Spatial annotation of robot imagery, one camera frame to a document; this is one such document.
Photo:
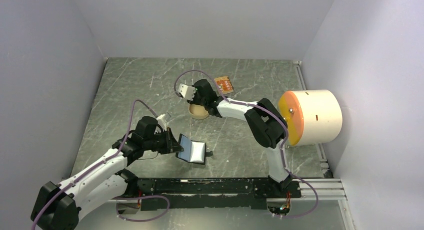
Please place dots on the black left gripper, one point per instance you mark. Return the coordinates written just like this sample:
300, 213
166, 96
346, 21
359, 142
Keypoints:
171, 144

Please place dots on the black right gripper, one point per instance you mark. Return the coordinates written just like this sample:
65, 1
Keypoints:
194, 101

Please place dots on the black card holder wallet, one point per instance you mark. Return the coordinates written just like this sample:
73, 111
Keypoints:
194, 152

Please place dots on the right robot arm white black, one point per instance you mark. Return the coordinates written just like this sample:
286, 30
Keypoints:
267, 126

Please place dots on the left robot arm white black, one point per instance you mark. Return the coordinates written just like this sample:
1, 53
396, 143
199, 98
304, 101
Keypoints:
61, 206

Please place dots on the orange patterned card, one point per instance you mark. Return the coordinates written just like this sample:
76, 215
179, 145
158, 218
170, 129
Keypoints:
224, 84

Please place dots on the beige oval tray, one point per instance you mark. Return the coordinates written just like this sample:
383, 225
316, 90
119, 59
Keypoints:
197, 111

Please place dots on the cream cylinder orange face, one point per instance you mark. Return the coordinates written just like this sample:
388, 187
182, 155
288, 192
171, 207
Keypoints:
313, 116

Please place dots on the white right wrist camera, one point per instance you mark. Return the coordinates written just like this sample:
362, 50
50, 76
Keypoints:
186, 92

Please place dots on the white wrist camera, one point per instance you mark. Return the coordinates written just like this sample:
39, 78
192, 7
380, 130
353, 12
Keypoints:
163, 120
186, 92

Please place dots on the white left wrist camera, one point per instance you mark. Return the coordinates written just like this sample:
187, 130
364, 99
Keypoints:
163, 120

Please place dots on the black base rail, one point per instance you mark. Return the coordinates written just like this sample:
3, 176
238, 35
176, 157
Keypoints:
178, 202

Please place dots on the aluminium frame extrusion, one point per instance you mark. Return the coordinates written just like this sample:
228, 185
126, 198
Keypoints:
328, 188

